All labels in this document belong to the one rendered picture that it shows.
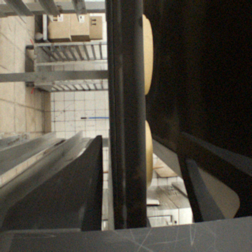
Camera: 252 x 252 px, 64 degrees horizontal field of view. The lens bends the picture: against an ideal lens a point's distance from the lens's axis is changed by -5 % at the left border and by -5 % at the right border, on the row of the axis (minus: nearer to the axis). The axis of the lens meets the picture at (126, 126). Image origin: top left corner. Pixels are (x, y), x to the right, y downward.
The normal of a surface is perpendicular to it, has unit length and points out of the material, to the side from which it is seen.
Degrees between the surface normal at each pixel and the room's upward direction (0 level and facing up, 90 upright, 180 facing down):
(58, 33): 90
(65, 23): 86
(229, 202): 180
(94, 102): 90
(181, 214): 90
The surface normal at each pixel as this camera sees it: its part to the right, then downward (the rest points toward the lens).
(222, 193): -1.00, 0.04
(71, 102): 0.08, -0.02
